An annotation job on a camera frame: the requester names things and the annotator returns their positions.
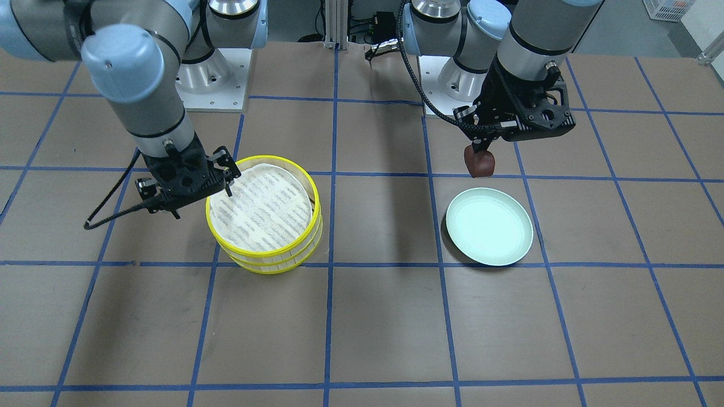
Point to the yellow bamboo steamer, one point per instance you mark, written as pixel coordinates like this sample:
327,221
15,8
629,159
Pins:
281,262
309,185

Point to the light green plate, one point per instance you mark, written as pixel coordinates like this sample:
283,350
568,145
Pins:
489,226

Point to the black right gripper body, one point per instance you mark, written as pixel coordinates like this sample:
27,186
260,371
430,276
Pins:
222,161

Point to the white steamer cloth liner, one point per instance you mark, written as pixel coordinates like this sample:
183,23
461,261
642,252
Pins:
269,209

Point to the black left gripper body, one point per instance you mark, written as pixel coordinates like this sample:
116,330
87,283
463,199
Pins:
493,97

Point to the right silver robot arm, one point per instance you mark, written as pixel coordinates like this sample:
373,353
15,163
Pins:
136,53

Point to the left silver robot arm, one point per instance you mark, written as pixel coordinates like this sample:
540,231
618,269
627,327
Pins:
474,32

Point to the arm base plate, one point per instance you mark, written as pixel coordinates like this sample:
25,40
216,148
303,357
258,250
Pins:
447,85
218,84

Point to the aluminium frame post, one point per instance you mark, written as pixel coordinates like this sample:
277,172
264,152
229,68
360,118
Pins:
336,24

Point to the brown steamed bun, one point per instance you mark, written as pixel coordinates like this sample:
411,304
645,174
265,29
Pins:
479,164

